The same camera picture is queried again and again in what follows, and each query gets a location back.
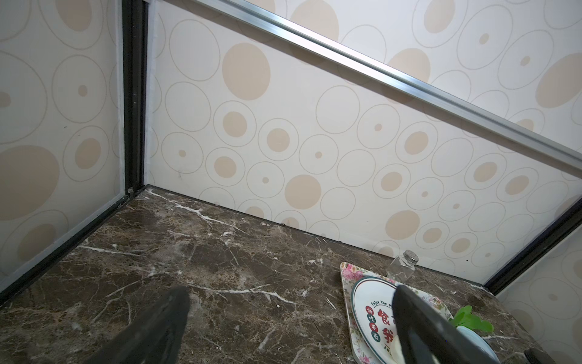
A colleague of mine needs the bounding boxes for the clear glass shaker bottle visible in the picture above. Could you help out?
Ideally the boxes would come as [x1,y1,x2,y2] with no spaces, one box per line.
[386,250,419,284]

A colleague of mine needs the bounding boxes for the green herb spice jar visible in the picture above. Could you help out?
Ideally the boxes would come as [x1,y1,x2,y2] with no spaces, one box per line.
[524,348,556,364]

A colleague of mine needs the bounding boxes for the black vertical right corner post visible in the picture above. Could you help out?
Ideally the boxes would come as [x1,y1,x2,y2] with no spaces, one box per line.
[484,197,581,295]

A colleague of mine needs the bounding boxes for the green plastic leaf vegetable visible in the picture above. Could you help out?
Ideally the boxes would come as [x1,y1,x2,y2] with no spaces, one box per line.
[450,306,494,333]

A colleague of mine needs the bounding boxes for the horizontal aluminium frame rail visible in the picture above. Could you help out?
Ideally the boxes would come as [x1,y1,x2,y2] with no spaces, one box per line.
[198,1,581,177]

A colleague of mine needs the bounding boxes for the black vertical corner post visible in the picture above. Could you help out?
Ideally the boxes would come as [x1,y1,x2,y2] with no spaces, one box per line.
[121,0,149,197]
[484,197,581,295]

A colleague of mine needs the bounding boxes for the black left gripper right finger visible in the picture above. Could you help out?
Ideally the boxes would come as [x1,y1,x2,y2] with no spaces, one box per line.
[393,285,496,364]

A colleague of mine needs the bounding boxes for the floral rectangular tray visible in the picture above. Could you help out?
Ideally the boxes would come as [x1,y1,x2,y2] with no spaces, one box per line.
[340,261,453,364]

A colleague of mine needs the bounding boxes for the green labelled tin can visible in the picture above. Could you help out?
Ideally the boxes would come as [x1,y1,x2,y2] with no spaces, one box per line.
[456,326,500,363]

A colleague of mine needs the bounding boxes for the black vertical left corner post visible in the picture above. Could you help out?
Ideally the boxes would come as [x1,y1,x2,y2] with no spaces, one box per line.
[121,0,149,197]

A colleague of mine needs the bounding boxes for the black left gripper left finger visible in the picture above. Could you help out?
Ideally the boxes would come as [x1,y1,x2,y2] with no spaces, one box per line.
[86,286,190,363]

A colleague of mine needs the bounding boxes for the white round plate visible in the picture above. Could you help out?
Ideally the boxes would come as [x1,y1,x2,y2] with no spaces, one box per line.
[350,277,397,363]

